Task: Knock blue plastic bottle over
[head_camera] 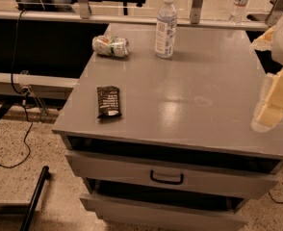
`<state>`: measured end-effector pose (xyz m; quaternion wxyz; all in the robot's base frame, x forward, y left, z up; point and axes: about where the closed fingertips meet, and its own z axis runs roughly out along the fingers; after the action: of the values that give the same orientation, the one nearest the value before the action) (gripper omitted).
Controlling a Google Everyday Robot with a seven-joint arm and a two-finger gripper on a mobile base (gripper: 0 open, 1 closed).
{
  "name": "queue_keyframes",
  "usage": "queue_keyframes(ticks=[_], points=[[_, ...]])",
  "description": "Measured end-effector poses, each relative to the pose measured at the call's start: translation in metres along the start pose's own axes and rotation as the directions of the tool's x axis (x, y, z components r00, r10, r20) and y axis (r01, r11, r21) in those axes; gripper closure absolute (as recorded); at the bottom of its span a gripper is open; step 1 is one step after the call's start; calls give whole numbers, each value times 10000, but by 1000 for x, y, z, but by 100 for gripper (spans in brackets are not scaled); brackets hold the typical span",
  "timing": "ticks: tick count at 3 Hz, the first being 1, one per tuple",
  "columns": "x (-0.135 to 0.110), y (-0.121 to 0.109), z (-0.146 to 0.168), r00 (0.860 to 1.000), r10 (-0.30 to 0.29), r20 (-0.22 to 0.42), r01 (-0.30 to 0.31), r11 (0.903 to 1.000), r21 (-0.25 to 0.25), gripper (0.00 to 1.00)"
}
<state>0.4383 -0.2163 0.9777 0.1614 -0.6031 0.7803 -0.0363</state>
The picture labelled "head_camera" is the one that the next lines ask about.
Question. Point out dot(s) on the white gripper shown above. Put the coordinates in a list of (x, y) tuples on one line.
[(269, 106)]

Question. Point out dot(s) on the clear blue plastic bottle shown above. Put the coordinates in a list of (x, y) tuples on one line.
[(166, 29)]

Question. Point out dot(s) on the clear background water bottle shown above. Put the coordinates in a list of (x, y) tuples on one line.
[(238, 10)]

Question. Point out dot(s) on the grey drawer cabinet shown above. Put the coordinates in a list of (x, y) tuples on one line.
[(203, 121)]

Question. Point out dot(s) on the dark brown snack packet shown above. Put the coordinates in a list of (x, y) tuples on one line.
[(108, 102)]

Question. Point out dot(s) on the crushed green white can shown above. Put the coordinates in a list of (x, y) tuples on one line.
[(110, 46)]

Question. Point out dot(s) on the upper grey drawer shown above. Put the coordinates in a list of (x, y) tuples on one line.
[(197, 179)]

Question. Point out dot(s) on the grey drawer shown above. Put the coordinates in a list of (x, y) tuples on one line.
[(159, 215), (197, 179)]

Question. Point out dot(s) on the lower grey drawer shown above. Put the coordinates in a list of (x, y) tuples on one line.
[(159, 215)]

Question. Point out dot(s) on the black metal floor bar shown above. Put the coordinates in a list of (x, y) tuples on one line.
[(44, 175)]

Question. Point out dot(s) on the black drawer handle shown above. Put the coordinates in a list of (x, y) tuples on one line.
[(174, 180)]

